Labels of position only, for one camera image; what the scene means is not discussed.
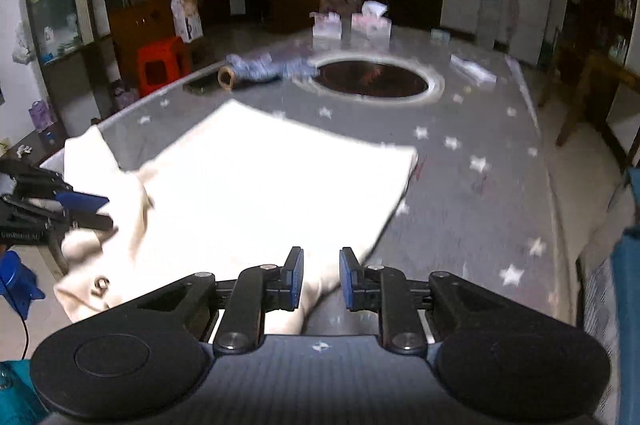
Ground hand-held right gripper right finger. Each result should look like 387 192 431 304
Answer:
339 247 521 354

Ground white plastic packet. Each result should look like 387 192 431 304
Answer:
449 54 498 86

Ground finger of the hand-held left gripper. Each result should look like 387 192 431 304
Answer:
0 157 111 212
47 211 115 233

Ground grey star-print tablecloth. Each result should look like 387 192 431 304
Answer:
37 30 583 338

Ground wooden chair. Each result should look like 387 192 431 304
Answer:
539 27 640 170

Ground purple gift bag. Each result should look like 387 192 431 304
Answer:
27 100 57 132

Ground pink white tissue box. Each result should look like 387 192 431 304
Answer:
351 1 392 42
312 11 344 39

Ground dark wooden wall shelf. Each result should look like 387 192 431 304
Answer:
560 0 640 73

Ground black cable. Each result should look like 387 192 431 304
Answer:
19 316 31 362

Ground cream white garment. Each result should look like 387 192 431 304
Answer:
53 99 419 325

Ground red plastic stool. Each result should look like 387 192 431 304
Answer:
137 37 192 98

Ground blue fabric chair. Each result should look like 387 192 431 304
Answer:
575 167 640 425

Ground teal cloth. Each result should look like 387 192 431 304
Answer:
0 359 48 425

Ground blue white standing poster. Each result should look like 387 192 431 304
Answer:
479 0 504 48

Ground dark round glass turntable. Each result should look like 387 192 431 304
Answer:
316 59 431 100

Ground blue patterned rolled garment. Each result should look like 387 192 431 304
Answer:
218 53 321 90

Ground blue plastic clamp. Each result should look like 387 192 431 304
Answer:
0 250 46 321

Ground white cardboard box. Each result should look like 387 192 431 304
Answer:
170 0 204 44

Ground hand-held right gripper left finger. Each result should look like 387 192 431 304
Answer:
125 247 304 356

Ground white tall cabinet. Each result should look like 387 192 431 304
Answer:
509 0 554 66

